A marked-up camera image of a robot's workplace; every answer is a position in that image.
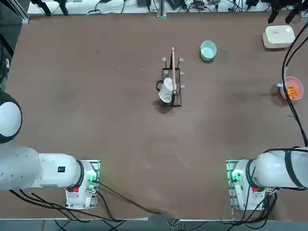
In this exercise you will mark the orange popcorn pile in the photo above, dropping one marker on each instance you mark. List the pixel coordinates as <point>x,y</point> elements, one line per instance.
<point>293,92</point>

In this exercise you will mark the cream rectangular tray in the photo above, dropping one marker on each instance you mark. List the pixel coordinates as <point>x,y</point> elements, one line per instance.
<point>279,36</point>

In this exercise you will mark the black tripod legs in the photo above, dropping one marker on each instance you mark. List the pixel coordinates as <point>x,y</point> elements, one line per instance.
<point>45,8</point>
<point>273,15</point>

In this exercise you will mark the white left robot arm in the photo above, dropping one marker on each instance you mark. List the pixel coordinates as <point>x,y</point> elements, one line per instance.
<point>48,168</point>

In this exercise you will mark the blue plastic spoon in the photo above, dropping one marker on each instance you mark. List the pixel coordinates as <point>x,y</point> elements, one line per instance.
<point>279,85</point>

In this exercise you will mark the pink bowl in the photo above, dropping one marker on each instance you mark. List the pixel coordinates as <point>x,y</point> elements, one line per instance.
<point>297,82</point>

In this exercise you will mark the green bowl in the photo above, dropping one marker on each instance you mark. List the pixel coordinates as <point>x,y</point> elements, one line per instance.
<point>208,51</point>

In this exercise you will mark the aluminium frame post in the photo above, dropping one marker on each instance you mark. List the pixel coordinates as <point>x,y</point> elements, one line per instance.
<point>161,9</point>
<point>20,12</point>

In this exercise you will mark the white mug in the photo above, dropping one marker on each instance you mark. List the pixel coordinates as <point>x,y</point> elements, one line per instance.
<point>166,92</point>

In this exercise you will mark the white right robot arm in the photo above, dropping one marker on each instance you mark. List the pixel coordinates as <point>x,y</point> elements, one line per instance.
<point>272,168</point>

